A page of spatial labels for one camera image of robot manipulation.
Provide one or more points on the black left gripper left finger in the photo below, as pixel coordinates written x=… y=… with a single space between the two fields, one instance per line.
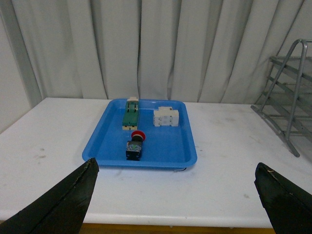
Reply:
x=62 y=209

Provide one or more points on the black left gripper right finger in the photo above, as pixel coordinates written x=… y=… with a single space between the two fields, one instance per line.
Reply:
x=288 y=206

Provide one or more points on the red emergency stop button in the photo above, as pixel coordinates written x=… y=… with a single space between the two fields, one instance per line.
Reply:
x=134 y=146

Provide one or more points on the silver mesh tiered rack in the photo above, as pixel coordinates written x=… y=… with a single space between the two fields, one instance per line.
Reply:
x=286 y=102

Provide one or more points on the blue plastic tray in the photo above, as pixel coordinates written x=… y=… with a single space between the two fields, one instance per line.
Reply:
x=165 y=147

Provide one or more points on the white circuit breaker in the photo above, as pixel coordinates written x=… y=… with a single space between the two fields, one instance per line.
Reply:
x=166 y=116

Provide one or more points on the white curtain backdrop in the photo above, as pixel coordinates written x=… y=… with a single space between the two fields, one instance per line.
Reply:
x=213 y=51

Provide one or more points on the green knife switch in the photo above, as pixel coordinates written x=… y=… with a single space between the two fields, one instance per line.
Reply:
x=130 y=119

